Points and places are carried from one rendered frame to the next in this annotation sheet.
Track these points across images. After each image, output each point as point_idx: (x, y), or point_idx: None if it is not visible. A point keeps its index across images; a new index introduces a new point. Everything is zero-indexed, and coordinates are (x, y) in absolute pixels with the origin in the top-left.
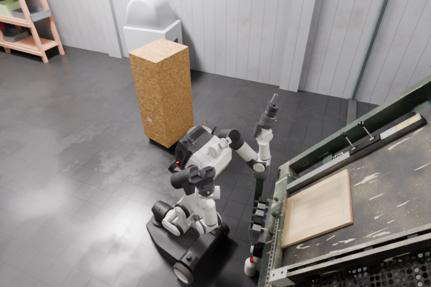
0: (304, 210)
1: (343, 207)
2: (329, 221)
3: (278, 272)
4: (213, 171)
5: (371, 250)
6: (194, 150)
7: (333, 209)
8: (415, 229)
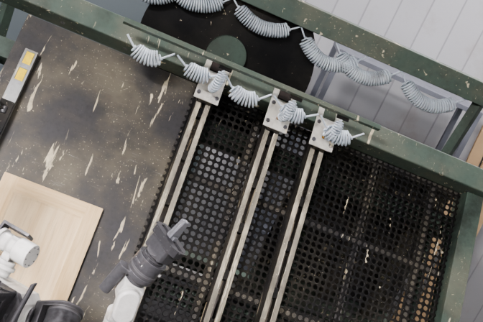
0: (14, 272)
1: (73, 208)
2: (77, 236)
3: None
4: (164, 224)
5: (174, 196)
6: (9, 288)
7: (61, 223)
8: (181, 148)
